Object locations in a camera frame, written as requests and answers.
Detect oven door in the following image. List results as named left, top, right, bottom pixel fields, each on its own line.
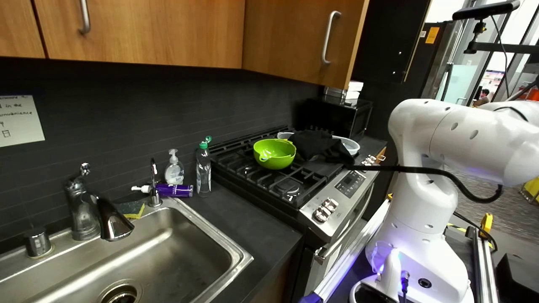
left=302, top=184, right=376, bottom=297

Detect wooden upper cabinet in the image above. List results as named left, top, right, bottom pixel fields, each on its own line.
left=0, top=0, right=371, bottom=90

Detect wide wooden cabinet door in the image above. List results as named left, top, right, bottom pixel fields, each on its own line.
left=33, top=0, right=246, bottom=69

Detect green bowl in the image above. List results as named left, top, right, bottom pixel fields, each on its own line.
left=253, top=138, right=297, bottom=170

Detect stove burner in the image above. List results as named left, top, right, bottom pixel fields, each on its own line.
left=269, top=176, right=304, bottom=199

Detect black cloth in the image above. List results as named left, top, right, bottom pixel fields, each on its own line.
left=288, top=129, right=355, bottom=165

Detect steel gas stove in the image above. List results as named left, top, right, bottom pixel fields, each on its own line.
left=209, top=125, right=388, bottom=303

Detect clear bottle green cap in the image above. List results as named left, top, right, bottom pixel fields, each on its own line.
left=195, top=135, right=213, bottom=198

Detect black microwave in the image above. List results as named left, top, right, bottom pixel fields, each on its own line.
left=294, top=97, right=374, bottom=142

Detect grey white bowl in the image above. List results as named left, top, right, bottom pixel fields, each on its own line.
left=332, top=135, right=361, bottom=156

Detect stack of boxes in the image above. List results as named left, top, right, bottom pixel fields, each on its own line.
left=323, top=81, right=364, bottom=106

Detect clear soap pump bottle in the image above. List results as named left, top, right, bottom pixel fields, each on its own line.
left=164, top=148, right=185, bottom=186

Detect purple pump bottle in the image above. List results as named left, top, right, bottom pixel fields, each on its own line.
left=131, top=183, right=194, bottom=199

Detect small chrome water tap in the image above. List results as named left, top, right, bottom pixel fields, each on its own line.
left=149, top=158, right=163, bottom=208

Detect steel sink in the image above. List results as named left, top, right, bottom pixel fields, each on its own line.
left=0, top=197, right=255, bottom=303

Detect yellow green sponge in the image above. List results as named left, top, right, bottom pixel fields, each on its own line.
left=117, top=201, right=146, bottom=220

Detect black refrigerator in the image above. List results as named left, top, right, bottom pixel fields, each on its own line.
left=351, top=0, right=433, bottom=221

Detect person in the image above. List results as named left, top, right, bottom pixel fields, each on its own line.
left=472, top=88, right=491, bottom=107

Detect yellow clamp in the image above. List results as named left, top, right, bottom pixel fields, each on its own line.
left=480, top=212, right=494, bottom=239

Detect white paper note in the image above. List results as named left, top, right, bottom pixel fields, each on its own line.
left=0, top=94, right=46, bottom=148

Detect yellow floor sign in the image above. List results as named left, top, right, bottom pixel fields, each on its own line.
left=521, top=176, right=539, bottom=203

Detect black box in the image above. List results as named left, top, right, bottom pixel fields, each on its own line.
left=496, top=252, right=539, bottom=303

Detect oven door handle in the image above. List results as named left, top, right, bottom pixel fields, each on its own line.
left=313, top=187, right=376, bottom=266

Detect silver cabinet door handle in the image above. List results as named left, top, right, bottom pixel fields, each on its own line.
left=79, top=0, right=91, bottom=35
left=321, top=11, right=342, bottom=65

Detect camera on mount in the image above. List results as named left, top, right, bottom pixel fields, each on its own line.
left=452, top=0, right=539, bottom=56

